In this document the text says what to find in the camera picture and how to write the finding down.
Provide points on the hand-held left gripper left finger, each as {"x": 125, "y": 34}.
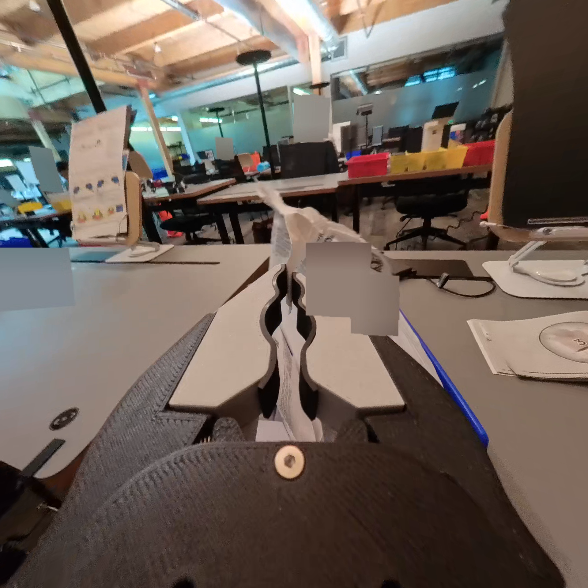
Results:
{"x": 220, "y": 363}

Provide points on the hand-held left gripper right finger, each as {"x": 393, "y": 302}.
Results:
{"x": 353, "y": 372}

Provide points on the blue plastic bin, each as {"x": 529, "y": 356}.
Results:
{"x": 459, "y": 399}

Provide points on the printed white paper bag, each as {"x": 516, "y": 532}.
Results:
{"x": 294, "y": 225}

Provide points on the lego instruction booklet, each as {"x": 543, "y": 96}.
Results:
{"x": 514, "y": 340}

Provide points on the white folding stand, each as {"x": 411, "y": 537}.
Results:
{"x": 505, "y": 275}
{"x": 138, "y": 255}

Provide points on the black oval desk grommet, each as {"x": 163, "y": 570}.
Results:
{"x": 64, "y": 419}

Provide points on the black office chair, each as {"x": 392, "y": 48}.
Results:
{"x": 427, "y": 202}

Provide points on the long wooden table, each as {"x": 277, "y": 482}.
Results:
{"x": 413, "y": 177}

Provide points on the red plastic bin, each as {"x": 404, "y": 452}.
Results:
{"x": 367, "y": 166}
{"x": 480, "y": 154}

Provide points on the yellow plastic bin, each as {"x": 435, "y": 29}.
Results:
{"x": 404, "y": 163}
{"x": 443, "y": 158}

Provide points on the propped board with printed sheet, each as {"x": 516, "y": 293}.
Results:
{"x": 96, "y": 174}

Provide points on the white cardboard box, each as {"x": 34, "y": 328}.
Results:
{"x": 435, "y": 135}

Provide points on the black wood-edged board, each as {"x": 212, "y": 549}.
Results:
{"x": 546, "y": 115}

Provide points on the silver ceiling duct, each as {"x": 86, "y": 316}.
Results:
{"x": 294, "y": 23}

